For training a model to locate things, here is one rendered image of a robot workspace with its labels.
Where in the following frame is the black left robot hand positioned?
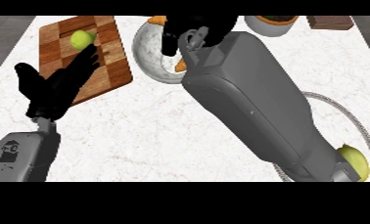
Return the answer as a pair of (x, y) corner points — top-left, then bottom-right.
(13, 43), (100, 122)

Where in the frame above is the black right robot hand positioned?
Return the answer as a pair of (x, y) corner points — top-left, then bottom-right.
(159, 15), (239, 57)

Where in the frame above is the orange croissant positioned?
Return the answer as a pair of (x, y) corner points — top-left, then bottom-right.
(146, 15), (189, 73)

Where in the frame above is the white marbled bowl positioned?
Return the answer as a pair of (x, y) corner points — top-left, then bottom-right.
(130, 21), (189, 85)

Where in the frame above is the checkered wooden cutting board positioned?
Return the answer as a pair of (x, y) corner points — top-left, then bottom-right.
(36, 15), (134, 107)

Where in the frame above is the grey pot with brown filling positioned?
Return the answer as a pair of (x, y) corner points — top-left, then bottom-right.
(242, 15), (300, 38)

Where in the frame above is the green apple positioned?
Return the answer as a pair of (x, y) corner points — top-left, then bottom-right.
(335, 144), (370, 183)
(69, 29), (97, 52)

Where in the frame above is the brown wooden block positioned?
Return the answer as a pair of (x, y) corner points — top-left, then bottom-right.
(306, 15), (356, 31)

